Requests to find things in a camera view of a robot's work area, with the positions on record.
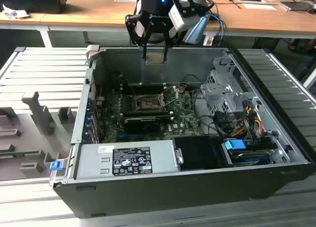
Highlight crumpled white paper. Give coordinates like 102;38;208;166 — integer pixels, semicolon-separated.
1;3;31;20

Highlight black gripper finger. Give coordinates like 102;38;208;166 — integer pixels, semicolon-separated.
125;13;152;62
162;30;185;64

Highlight silver power supply with label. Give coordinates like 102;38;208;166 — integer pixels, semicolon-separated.
75;140;180;180

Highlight thin black wire loop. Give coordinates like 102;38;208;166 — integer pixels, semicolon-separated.
181;75;201;87

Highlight black notebook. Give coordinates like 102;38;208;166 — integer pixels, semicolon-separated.
279;0;314;12

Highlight hard disk in blue carrier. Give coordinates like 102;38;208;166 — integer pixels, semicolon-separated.
223;139;272;167

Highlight metal socket cover frame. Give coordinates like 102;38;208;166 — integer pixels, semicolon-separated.
158;85;179;108

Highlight black grey PC case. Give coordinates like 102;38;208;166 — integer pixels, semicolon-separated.
49;45;316;219

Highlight CPU socket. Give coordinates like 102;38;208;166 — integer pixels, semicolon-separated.
132;93;165;111

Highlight blue plastic case latch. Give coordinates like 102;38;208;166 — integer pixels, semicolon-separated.
49;160;62;172

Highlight wooden desk white frame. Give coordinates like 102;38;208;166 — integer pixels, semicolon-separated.
0;0;316;49

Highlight green motherboard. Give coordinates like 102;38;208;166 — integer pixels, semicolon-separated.
95;85;213;144

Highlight RAM slot white clips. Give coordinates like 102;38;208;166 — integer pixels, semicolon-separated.
124;112;173;115

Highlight RAM slot black clips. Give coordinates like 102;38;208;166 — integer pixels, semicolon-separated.
125;109;171;113

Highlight yellow orange wire bundle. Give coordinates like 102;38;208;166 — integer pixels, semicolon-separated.
232;108;263;137

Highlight green RAM stick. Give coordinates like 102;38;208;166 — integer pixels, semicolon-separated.
0;150;40;158
124;114;174;121

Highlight black box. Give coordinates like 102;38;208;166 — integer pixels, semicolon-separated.
0;0;68;14

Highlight grey parts rack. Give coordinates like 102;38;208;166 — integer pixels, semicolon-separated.
0;90;81;182

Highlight white paper sheet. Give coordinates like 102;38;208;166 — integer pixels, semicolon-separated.
242;3;279;11

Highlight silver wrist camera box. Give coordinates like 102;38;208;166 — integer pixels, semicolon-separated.
168;3;198;32

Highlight blue cable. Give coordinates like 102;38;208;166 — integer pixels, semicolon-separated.
209;13;227;47

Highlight silver metal drive cage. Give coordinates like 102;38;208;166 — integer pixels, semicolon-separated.
199;56;263;119

